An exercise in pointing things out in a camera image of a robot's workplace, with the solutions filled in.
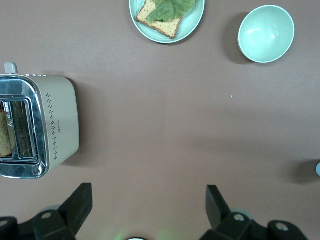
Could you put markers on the green lettuce leaf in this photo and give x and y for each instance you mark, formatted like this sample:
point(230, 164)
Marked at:
point(170, 8)

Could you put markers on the beige chrome toaster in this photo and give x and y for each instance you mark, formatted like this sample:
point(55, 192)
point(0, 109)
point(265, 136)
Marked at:
point(62, 112)

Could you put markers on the dark brown bread slice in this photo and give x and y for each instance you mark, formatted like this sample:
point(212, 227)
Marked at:
point(4, 135)

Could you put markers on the pale green plate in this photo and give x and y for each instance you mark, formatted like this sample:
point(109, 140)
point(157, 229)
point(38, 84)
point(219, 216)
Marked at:
point(190, 25)

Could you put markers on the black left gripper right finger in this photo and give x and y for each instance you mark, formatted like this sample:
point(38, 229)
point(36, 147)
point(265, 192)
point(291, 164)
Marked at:
point(222, 225)

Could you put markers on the light blue plastic cup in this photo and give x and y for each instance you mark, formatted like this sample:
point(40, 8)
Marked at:
point(318, 169)

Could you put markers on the pale green bowl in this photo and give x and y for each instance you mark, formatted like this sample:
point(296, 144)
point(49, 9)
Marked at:
point(265, 35)

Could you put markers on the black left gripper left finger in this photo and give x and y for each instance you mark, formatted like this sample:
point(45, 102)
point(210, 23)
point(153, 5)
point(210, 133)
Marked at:
point(70, 215)

